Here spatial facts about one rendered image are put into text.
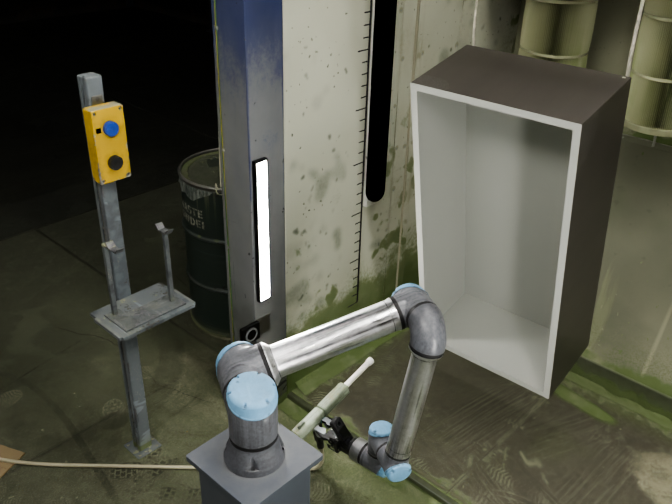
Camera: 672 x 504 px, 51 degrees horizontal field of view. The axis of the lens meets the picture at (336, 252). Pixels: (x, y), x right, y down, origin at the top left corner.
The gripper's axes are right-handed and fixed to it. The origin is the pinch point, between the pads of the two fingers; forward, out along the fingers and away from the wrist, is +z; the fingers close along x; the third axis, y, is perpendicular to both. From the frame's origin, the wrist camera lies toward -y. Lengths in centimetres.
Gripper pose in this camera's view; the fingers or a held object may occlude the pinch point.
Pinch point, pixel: (314, 420)
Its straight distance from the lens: 290.7
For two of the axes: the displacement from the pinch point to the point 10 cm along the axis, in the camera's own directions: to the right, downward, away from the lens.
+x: 6.2, -5.4, 5.7
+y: 1.1, 7.7, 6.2
